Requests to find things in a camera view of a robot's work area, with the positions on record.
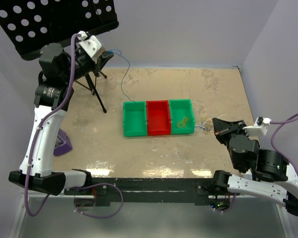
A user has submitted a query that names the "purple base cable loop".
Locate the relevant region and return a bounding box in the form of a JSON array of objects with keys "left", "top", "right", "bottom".
[{"left": 73, "top": 184, "right": 124, "bottom": 219}]

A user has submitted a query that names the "right green plastic bin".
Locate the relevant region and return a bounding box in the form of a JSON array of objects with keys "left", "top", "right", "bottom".
[{"left": 169, "top": 99, "right": 195, "bottom": 135}]

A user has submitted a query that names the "left green plastic bin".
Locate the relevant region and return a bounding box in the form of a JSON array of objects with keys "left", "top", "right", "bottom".
[{"left": 123, "top": 101, "right": 148, "bottom": 137}]

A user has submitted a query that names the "blue wire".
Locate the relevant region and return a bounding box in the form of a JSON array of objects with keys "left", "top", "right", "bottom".
[{"left": 105, "top": 49, "right": 137, "bottom": 104}]

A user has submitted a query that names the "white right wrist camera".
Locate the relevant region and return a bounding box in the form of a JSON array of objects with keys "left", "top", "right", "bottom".
[{"left": 243, "top": 117, "right": 271, "bottom": 137}]

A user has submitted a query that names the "red plastic bin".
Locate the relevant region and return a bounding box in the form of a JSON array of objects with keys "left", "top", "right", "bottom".
[{"left": 146, "top": 100, "right": 171, "bottom": 136}]

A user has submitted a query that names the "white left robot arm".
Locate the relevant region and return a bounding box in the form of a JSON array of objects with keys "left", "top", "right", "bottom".
[{"left": 8, "top": 40, "right": 105, "bottom": 195}]

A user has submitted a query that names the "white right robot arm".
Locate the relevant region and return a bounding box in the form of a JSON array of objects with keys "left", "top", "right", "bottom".
[{"left": 211, "top": 117, "right": 298, "bottom": 217}]

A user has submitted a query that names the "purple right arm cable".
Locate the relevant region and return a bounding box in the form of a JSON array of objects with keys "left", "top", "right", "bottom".
[{"left": 269, "top": 112, "right": 298, "bottom": 188}]

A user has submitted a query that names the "green plastic bin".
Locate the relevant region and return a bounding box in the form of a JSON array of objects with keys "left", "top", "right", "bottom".
[
  {"left": 123, "top": 101, "right": 148, "bottom": 137},
  {"left": 169, "top": 99, "right": 195, "bottom": 135}
]

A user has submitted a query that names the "black music stand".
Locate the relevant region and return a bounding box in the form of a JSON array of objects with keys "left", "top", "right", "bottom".
[{"left": 0, "top": 0, "right": 120, "bottom": 114}]

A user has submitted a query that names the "purple stand device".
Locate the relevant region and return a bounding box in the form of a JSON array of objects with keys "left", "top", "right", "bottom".
[{"left": 53, "top": 129, "right": 73, "bottom": 156}]

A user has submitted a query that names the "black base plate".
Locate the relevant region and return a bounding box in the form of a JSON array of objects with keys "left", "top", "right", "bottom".
[{"left": 64, "top": 176, "right": 240, "bottom": 206}]

